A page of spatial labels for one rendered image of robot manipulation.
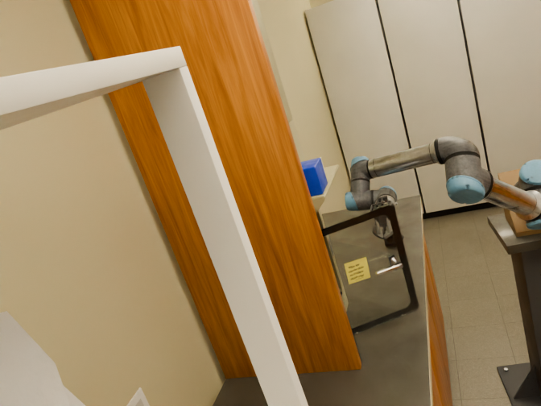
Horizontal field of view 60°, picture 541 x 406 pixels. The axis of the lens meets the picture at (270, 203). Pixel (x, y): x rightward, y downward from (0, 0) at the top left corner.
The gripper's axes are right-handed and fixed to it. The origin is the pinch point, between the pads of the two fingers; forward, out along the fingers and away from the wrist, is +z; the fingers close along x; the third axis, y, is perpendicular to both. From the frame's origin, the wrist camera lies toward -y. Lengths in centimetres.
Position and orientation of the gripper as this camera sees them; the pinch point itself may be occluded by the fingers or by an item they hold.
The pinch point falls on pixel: (383, 238)
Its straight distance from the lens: 159.4
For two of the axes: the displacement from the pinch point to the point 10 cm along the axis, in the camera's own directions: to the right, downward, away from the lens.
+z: -2.7, 3.7, -8.9
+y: -3.0, -9.1, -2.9
